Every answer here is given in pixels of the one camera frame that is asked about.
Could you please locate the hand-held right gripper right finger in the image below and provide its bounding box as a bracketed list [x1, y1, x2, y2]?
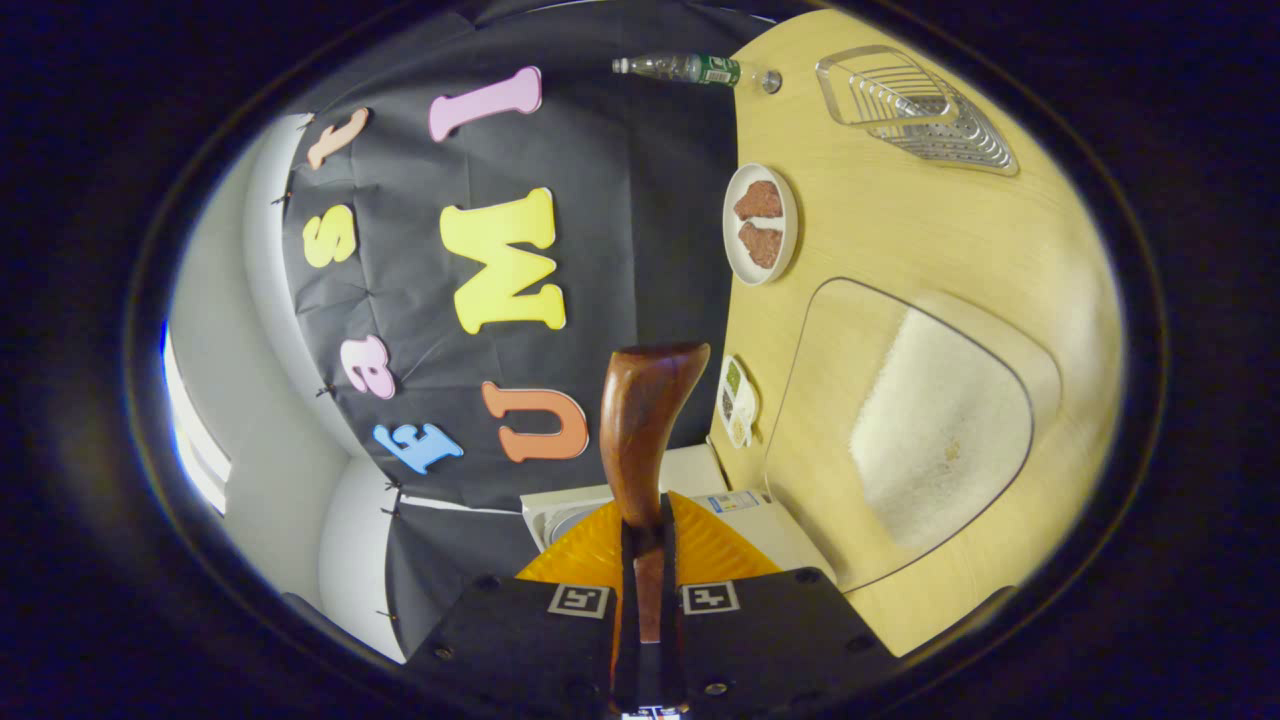
[660, 490, 897, 714]

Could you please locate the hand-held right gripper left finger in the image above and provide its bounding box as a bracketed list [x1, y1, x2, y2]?
[405, 495, 642, 717]

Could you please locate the white rice cooker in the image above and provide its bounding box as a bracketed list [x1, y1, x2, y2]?
[520, 487, 836, 593]

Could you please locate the brown wooden spoon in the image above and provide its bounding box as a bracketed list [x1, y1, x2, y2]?
[598, 343, 712, 643]

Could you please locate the wire chopstick holder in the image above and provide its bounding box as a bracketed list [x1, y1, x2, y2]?
[815, 45, 1020, 177]

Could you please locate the small white condiment dish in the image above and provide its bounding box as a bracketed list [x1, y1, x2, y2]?
[718, 355, 760, 449]

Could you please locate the clear plastic tray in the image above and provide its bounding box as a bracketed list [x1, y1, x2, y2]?
[765, 278, 1063, 593]

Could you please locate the red-brown meat piece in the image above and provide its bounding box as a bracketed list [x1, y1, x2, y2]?
[733, 180, 785, 222]
[738, 222, 785, 270]

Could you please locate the white round plate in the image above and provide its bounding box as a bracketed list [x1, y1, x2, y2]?
[722, 163, 800, 287]

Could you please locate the black backdrop cloth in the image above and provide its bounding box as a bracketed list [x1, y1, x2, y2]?
[270, 0, 781, 661]

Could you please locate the clear plastic water bottle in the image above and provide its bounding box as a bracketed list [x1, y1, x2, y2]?
[612, 52, 744, 89]

